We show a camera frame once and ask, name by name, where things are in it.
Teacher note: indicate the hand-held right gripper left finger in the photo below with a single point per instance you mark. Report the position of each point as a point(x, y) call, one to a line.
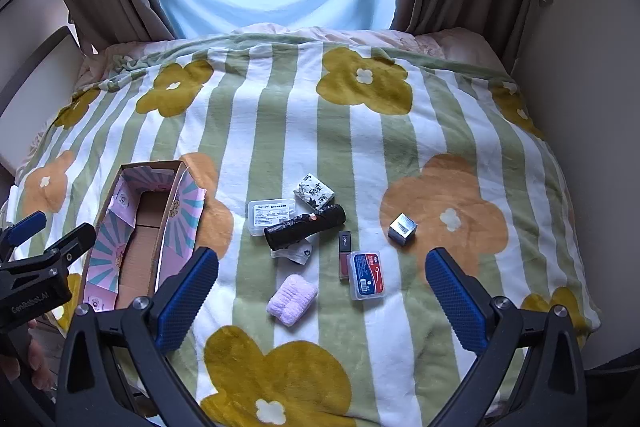
point(190, 297)

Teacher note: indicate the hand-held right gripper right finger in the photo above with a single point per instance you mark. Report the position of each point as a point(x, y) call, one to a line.
point(455, 302)

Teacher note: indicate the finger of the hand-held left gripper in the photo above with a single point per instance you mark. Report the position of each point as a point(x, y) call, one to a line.
point(70, 243)
point(27, 224)

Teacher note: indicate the cardboard box with pink lining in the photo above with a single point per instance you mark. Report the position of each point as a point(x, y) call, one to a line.
point(145, 232)

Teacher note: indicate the small blue silver box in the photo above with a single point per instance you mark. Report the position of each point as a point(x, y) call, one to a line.
point(402, 231)

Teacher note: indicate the plastic case red blue label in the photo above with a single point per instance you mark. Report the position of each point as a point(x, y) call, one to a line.
point(369, 277)

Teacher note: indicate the clear plastic case white label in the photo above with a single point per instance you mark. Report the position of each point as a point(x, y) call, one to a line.
point(267, 214)

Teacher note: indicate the white black-spotted sock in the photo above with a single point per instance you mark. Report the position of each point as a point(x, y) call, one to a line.
point(300, 253)

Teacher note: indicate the white patterned sock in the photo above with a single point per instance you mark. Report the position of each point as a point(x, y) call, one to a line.
point(312, 191)

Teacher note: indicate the person's left hand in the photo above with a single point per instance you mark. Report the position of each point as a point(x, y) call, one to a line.
point(37, 357)

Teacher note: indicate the folded pink cloth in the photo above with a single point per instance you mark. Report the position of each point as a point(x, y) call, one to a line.
point(292, 299)

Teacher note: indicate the black garbage bag roll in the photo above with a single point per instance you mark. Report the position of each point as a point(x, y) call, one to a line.
point(310, 227)

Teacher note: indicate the bed headboard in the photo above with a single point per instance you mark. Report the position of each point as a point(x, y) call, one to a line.
point(35, 72)

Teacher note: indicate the striped flower print blanket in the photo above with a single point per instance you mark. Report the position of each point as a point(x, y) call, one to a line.
point(300, 107)

